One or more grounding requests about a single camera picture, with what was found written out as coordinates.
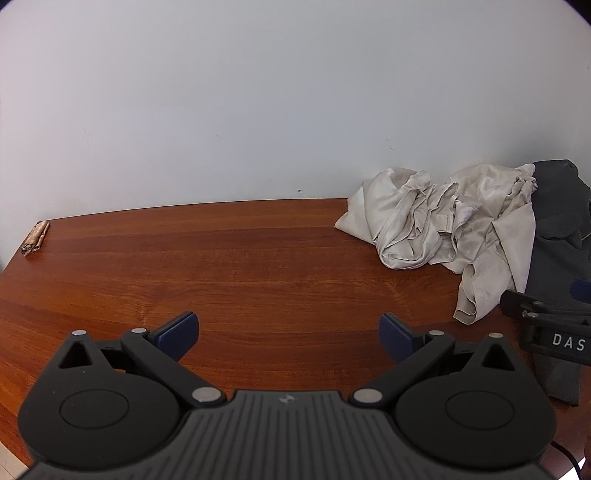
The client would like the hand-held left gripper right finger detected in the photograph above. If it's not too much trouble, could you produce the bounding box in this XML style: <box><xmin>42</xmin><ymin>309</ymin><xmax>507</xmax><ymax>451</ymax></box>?
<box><xmin>348</xmin><ymin>314</ymin><xmax>520</xmax><ymax>409</ymax></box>

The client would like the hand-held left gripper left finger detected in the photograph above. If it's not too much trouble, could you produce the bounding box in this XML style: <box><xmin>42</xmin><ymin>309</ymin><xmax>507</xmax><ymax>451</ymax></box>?
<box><xmin>58</xmin><ymin>311</ymin><xmax>227</xmax><ymax>407</ymax></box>

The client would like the cream white garment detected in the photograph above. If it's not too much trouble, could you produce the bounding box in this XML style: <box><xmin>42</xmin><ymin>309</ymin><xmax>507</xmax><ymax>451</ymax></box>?
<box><xmin>335</xmin><ymin>168</ymin><xmax>446</xmax><ymax>271</ymax></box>

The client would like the beige satin garment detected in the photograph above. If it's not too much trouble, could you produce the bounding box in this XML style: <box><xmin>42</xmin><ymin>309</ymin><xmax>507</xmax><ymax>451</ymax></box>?
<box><xmin>431</xmin><ymin>162</ymin><xmax>539</xmax><ymax>324</ymax></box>

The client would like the dark grey garment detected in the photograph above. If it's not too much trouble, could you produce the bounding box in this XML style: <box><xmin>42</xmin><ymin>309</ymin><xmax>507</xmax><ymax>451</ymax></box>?
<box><xmin>524</xmin><ymin>159</ymin><xmax>591</xmax><ymax>407</ymax></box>

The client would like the patterned folded cloth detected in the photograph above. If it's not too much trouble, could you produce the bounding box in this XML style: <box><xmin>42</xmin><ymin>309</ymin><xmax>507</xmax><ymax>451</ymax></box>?
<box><xmin>21</xmin><ymin>222</ymin><xmax>51</xmax><ymax>256</ymax></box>

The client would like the black cable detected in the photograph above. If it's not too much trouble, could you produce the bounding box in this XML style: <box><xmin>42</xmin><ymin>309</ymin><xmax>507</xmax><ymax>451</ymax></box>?
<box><xmin>551</xmin><ymin>440</ymin><xmax>585</xmax><ymax>480</ymax></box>

